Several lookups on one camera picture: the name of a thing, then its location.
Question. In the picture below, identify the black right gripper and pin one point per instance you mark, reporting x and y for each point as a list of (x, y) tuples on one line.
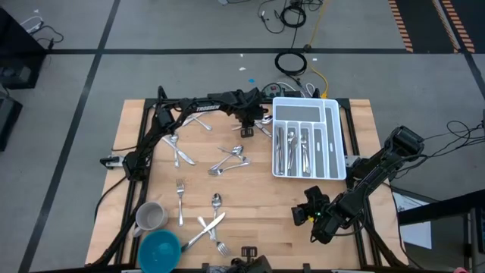
[(317, 204)]

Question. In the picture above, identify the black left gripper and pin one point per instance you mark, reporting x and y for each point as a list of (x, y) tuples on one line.
[(249, 113)]

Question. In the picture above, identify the spoon and knife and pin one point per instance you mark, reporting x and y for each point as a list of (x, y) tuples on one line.
[(187, 158), (226, 151)]

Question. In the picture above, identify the silver fork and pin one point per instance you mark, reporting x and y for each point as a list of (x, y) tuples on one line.
[(227, 168), (180, 208), (304, 146), (223, 248)]

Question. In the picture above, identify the grey ceramic mug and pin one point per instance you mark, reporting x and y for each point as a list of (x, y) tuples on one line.
[(152, 216)]

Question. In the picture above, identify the teal bowl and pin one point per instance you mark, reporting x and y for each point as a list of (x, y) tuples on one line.
[(159, 252)]

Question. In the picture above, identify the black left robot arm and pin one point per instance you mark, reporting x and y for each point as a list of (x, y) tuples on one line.
[(178, 106)]

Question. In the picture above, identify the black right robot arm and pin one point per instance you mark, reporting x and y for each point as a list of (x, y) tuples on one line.
[(379, 170)]

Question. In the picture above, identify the grey power strip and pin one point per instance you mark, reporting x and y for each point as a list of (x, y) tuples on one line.
[(276, 91)]

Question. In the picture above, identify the white plastic cutlery tray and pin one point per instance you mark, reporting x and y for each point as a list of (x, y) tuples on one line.
[(297, 113)]

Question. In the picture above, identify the pile of silver cutlery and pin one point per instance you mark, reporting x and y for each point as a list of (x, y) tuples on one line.
[(344, 103)]

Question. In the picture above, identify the white paper sheet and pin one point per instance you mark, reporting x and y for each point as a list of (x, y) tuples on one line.
[(415, 231)]

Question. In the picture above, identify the black workbench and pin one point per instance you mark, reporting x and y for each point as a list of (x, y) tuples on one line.
[(435, 210)]

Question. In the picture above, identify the small red object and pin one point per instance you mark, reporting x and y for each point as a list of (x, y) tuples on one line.
[(460, 270)]

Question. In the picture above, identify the black hazard-striped floor mat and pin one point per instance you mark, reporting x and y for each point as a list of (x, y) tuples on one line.
[(424, 22)]

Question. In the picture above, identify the black equipment case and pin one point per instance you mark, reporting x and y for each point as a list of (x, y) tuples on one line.
[(7, 121)]

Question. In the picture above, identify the black cabinet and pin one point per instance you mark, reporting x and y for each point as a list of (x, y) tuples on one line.
[(15, 45)]

